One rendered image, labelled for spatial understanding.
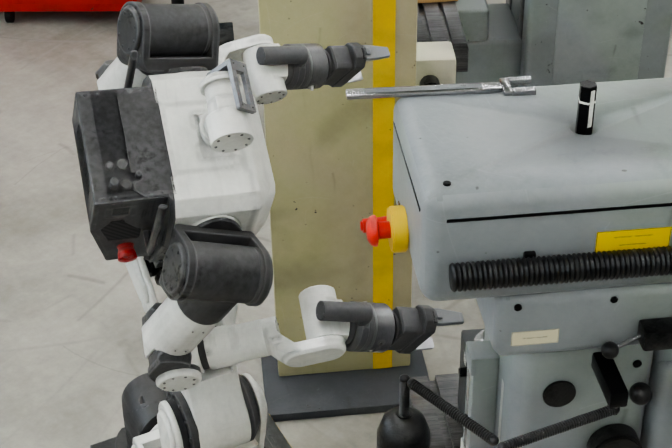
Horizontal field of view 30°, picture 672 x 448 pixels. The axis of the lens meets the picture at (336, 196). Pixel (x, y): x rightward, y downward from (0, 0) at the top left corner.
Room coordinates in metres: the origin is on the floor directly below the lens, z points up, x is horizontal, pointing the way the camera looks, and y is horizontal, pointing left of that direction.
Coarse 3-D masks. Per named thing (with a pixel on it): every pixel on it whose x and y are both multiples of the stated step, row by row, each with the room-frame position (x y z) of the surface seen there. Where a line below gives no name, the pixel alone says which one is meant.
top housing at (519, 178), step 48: (432, 96) 1.42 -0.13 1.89; (480, 96) 1.42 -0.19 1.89; (528, 96) 1.42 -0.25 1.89; (576, 96) 1.41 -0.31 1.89; (624, 96) 1.41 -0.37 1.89; (432, 144) 1.30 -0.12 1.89; (480, 144) 1.30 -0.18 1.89; (528, 144) 1.30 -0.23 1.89; (576, 144) 1.29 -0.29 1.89; (624, 144) 1.29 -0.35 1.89; (432, 192) 1.20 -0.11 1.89; (480, 192) 1.20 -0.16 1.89; (528, 192) 1.20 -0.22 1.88; (576, 192) 1.20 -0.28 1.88; (624, 192) 1.21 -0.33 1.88; (432, 240) 1.19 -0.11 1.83; (480, 240) 1.19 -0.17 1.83; (528, 240) 1.20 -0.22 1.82; (576, 240) 1.20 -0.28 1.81; (624, 240) 1.21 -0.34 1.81; (432, 288) 1.19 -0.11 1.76; (528, 288) 1.20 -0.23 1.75; (576, 288) 1.20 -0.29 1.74
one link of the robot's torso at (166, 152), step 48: (96, 96) 1.75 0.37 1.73; (144, 96) 1.76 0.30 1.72; (192, 96) 1.78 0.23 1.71; (96, 144) 1.67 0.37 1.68; (144, 144) 1.69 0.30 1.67; (192, 144) 1.70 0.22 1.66; (96, 192) 1.60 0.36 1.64; (144, 192) 1.62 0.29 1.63; (192, 192) 1.63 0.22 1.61; (240, 192) 1.65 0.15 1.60; (96, 240) 1.66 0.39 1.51; (144, 240) 1.67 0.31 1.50
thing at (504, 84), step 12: (444, 84) 1.44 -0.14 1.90; (456, 84) 1.44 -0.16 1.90; (468, 84) 1.44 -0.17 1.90; (480, 84) 1.44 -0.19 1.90; (492, 84) 1.44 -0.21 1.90; (504, 84) 1.44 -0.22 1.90; (516, 84) 1.45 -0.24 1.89; (348, 96) 1.42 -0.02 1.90; (360, 96) 1.42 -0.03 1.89; (372, 96) 1.42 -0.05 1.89; (384, 96) 1.42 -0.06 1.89; (396, 96) 1.42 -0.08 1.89; (408, 96) 1.42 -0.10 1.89
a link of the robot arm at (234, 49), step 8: (240, 40) 2.13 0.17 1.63; (248, 40) 2.13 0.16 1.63; (256, 40) 2.13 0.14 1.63; (264, 40) 2.13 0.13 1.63; (272, 40) 2.15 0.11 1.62; (224, 48) 2.12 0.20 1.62; (232, 48) 2.12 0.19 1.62; (240, 48) 2.12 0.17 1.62; (224, 56) 2.11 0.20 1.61; (232, 56) 2.13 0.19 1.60; (240, 56) 2.14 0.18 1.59
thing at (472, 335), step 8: (464, 336) 1.82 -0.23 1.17; (472, 336) 1.81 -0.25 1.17; (480, 336) 1.80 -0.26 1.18; (464, 344) 1.80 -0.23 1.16; (464, 352) 1.78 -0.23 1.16; (464, 360) 1.78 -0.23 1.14; (464, 384) 1.77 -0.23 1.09; (464, 392) 1.77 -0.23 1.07; (464, 400) 1.76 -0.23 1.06; (464, 408) 1.76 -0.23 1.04
